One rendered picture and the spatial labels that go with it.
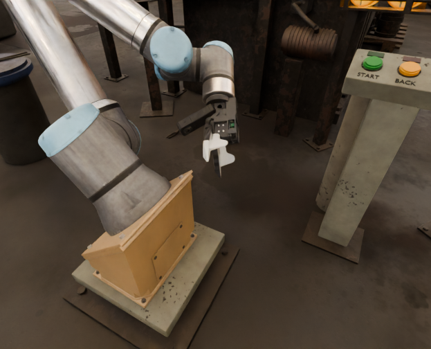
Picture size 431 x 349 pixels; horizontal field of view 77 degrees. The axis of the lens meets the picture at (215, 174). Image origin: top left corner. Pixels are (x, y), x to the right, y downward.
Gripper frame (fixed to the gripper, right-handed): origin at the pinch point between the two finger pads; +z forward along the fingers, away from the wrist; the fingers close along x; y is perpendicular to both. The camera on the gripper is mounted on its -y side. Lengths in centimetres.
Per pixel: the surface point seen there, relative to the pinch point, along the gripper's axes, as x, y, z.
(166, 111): 78, -46, -63
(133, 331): 8.9, -23.8, 40.8
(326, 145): 76, 45, -32
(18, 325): 5, -57, 40
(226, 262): 25.8, -0.9, 23.7
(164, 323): 1.9, -12.2, 36.8
